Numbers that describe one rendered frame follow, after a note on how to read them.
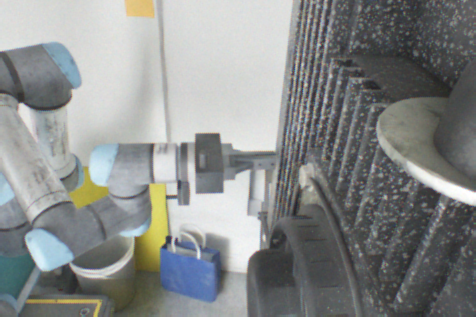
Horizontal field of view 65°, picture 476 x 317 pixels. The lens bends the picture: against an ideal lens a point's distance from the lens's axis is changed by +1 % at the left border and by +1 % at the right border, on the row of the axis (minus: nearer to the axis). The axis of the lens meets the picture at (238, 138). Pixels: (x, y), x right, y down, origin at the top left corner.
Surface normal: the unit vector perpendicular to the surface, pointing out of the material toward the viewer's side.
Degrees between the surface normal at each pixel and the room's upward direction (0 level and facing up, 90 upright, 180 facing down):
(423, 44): 90
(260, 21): 90
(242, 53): 90
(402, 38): 90
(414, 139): 0
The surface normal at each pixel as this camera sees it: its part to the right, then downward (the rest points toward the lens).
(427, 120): 0.04, -0.84
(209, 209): -0.08, 0.53
